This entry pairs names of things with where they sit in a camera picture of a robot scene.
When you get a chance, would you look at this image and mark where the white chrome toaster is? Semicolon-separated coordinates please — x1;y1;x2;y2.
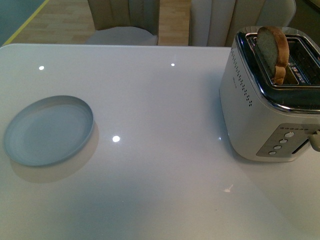
219;26;320;162

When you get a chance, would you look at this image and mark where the grey round plate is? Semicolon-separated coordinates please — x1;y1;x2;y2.
3;95;94;167

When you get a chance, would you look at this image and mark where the brown bread slice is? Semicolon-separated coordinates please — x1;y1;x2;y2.
256;26;290;85

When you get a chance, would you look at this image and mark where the beige chair left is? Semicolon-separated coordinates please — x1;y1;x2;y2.
85;0;160;46

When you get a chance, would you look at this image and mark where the beige chair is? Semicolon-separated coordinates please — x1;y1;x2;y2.
85;0;160;46
188;0;296;47

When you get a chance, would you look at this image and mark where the beige chair right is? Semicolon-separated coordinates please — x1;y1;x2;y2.
188;0;296;47

